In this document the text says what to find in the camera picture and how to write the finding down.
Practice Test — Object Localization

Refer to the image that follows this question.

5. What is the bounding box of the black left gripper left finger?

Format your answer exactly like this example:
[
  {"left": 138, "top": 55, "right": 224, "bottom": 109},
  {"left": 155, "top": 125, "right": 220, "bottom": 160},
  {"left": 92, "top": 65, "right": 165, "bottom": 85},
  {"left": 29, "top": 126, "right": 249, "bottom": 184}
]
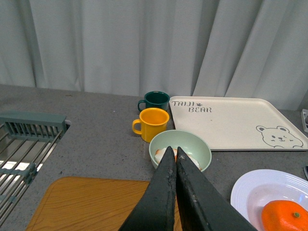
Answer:
[{"left": 120, "top": 146, "right": 177, "bottom": 231}]

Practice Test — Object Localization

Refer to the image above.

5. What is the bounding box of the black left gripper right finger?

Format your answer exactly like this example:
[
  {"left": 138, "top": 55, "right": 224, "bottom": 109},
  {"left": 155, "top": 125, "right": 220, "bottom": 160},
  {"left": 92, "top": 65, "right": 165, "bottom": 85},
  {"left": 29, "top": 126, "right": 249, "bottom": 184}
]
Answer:
[{"left": 176, "top": 147, "right": 256, "bottom": 231}]

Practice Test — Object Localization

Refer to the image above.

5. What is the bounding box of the white round plate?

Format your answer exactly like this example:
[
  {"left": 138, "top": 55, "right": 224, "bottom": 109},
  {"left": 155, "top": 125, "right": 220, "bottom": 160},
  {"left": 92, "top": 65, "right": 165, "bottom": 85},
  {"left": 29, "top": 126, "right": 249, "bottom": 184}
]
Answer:
[{"left": 231, "top": 169, "right": 308, "bottom": 231}]

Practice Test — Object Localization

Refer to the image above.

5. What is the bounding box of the orange mandarin fruit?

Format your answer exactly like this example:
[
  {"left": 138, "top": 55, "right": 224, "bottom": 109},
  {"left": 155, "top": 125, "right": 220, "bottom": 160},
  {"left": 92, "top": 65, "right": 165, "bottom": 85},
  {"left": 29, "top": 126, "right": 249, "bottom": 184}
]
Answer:
[{"left": 261, "top": 200, "right": 308, "bottom": 231}]

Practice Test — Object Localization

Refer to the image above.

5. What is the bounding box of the toy fried egg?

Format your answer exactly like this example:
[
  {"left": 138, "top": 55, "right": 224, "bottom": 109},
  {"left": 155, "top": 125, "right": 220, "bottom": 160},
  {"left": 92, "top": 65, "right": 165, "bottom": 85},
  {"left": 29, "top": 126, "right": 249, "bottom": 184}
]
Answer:
[{"left": 154, "top": 148, "right": 201, "bottom": 170}]

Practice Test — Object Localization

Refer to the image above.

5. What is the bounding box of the light green bowl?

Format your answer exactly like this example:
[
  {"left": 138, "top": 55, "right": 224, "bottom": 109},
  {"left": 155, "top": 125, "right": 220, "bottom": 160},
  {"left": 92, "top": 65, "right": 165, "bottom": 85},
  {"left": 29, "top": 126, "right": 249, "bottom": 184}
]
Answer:
[{"left": 149, "top": 130, "right": 212, "bottom": 172}]

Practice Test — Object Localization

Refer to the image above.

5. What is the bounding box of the wooden cutting board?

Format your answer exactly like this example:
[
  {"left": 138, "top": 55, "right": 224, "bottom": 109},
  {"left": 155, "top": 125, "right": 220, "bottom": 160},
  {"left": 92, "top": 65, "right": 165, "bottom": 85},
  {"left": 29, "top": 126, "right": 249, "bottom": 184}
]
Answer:
[{"left": 25, "top": 176, "right": 182, "bottom": 231}]

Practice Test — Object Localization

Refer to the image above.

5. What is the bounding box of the cream bear serving tray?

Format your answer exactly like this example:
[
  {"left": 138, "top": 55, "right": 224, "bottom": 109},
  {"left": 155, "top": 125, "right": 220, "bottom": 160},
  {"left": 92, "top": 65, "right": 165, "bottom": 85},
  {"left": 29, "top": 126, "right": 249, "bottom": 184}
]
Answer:
[{"left": 169, "top": 96, "right": 308, "bottom": 151}]

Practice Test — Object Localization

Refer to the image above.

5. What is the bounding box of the yellow mug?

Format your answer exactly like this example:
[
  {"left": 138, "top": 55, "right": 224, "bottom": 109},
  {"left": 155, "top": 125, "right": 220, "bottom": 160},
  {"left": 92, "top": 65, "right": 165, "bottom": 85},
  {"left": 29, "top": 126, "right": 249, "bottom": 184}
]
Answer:
[{"left": 132, "top": 108, "right": 170, "bottom": 142}]

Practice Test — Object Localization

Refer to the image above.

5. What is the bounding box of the blue striped cloth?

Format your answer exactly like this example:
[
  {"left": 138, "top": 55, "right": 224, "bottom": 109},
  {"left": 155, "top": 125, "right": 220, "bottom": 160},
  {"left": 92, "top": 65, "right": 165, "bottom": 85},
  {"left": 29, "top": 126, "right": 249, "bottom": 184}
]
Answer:
[{"left": 303, "top": 166, "right": 308, "bottom": 180}]

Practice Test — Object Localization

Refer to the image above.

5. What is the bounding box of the dark green mug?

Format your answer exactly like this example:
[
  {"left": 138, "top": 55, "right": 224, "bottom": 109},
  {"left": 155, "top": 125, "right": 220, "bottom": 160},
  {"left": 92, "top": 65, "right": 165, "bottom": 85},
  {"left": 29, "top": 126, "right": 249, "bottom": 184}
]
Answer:
[{"left": 137, "top": 91, "right": 170, "bottom": 112}]

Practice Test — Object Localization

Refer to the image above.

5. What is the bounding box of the grey-green dish drying rack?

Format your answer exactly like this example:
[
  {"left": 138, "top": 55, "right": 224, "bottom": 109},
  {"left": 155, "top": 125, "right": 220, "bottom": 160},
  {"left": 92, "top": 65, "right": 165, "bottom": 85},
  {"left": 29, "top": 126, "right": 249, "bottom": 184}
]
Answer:
[{"left": 0, "top": 111, "right": 70, "bottom": 223}]

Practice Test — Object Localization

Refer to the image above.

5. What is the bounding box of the white curtain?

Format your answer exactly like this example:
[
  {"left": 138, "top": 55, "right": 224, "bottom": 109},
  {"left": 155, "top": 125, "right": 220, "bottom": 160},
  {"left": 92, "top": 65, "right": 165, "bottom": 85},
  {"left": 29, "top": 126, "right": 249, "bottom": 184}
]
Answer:
[{"left": 0, "top": 0, "right": 308, "bottom": 110}]

